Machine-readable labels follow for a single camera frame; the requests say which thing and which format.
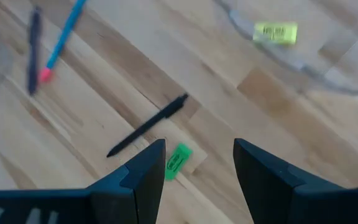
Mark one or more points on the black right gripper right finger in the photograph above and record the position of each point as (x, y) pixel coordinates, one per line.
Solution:
(291, 202)

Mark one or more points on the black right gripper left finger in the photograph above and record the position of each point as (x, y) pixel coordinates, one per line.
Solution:
(73, 205)

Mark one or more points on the black click pen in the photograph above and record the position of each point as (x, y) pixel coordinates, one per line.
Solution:
(149, 124)

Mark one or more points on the green eraser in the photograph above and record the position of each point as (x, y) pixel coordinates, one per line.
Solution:
(177, 161)

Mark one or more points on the dark purple pen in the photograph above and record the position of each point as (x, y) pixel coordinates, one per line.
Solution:
(34, 53)

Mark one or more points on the blue pencil with pink eraser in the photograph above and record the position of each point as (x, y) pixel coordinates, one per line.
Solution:
(62, 37)

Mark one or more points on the yellow-green eraser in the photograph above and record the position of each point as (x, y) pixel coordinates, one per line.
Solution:
(275, 32)

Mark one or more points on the clear plastic bin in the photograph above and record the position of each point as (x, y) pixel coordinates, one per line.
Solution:
(331, 37)

